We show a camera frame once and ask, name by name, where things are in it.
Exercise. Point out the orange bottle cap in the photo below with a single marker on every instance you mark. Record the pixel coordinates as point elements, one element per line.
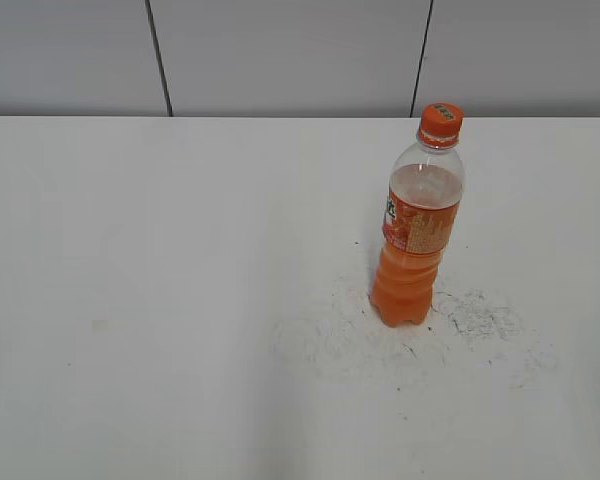
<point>442,121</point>

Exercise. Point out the orange drink plastic bottle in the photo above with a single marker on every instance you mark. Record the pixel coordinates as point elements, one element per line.
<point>425,189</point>

